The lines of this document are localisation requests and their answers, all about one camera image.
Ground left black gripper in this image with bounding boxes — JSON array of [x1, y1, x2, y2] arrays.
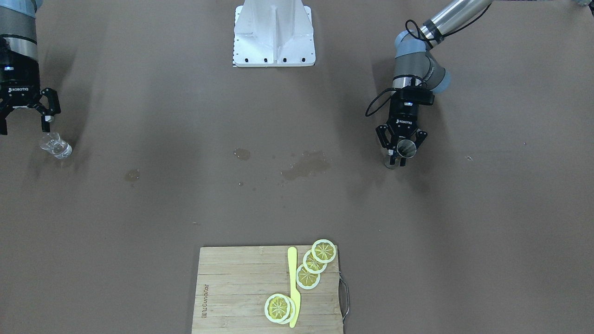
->
[[375, 101, 428, 167]]

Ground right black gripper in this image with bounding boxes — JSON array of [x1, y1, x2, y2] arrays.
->
[[0, 51, 61, 135]]

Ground steel jigger measuring cup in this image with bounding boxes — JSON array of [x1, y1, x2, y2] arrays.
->
[[384, 139, 418, 170]]

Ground clear glass shaker cup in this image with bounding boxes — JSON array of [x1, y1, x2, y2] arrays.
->
[[39, 132, 72, 160]]

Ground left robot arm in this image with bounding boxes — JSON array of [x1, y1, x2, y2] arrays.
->
[[375, 0, 492, 169]]

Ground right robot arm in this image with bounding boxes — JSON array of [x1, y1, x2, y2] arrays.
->
[[0, 0, 61, 135]]

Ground yellow plastic knife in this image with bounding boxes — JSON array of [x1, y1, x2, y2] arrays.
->
[[288, 246, 301, 328]]

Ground lemon slice by knife tip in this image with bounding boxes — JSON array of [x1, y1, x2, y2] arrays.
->
[[265, 293, 297, 325]]

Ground wooden cutting board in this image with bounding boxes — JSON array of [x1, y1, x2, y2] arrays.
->
[[191, 245, 349, 334]]

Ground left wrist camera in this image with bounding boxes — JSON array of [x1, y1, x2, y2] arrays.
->
[[393, 86, 435, 106]]

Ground lemon slice near handle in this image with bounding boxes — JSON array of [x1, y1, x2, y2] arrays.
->
[[310, 239, 337, 263]]

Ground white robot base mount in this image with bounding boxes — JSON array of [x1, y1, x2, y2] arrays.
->
[[232, 0, 316, 68]]

